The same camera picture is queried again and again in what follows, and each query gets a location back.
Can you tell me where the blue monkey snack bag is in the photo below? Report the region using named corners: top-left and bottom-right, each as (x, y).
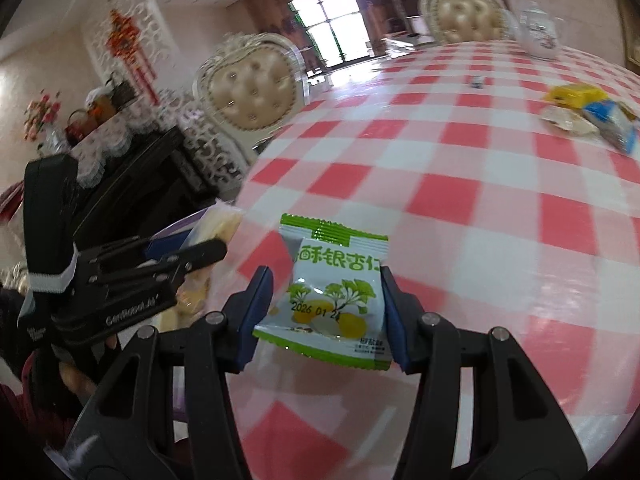
top-left (582, 100), bottom-right (637, 155)

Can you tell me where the cream tufted chair left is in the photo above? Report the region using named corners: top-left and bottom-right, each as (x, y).
top-left (192, 32), bottom-right (309, 162)

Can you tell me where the red white checkered tablecloth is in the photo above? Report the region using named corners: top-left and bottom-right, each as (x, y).
top-left (208, 41), bottom-right (639, 463)

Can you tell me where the dark sideboard with lace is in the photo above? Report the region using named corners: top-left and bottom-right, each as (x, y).
top-left (0, 104), bottom-right (222, 261)

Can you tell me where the small white candy wrapper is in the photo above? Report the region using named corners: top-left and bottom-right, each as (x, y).
top-left (470, 75), bottom-right (486, 89)

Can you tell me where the green ginkgo snack packet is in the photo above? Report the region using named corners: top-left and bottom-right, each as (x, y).
top-left (254, 214), bottom-right (392, 370)

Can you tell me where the yellow snack bag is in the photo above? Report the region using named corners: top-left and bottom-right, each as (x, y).
top-left (544, 82), bottom-right (608, 110)

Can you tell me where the red chinese knot decoration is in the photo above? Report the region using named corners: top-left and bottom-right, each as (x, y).
top-left (106, 9), bottom-right (160, 106)

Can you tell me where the window with curtains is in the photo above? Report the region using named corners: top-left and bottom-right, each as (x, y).
top-left (290, 0), bottom-right (373, 68)

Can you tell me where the round bread clear package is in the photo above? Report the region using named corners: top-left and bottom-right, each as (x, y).
top-left (160, 202), bottom-right (243, 332)

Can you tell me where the white nut snack packet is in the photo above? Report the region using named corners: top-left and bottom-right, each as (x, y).
top-left (539, 105), bottom-right (599, 138)

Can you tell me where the white floral teapot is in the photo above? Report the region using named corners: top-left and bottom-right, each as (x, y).
top-left (504, 1), bottom-right (564, 61)

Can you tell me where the person hand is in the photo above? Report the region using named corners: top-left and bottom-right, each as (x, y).
top-left (58, 362), bottom-right (96, 404)

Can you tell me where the cream tufted chair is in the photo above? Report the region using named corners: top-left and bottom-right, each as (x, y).
top-left (192, 32), bottom-right (309, 162)
top-left (419, 0), bottom-right (508, 46)

